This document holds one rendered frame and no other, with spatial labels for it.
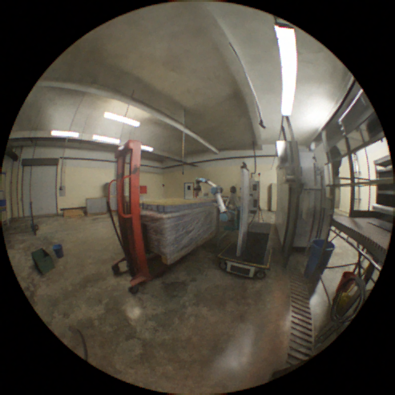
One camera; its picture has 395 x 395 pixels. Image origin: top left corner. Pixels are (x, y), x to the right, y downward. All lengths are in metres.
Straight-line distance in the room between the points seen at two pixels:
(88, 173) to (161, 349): 10.13
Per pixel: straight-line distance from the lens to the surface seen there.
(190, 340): 1.47
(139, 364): 1.49
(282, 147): 2.55
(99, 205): 8.60
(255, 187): 7.33
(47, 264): 3.10
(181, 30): 3.48
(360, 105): 1.33
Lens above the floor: 1.41
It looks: 3 degrees down
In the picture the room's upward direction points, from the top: straight up
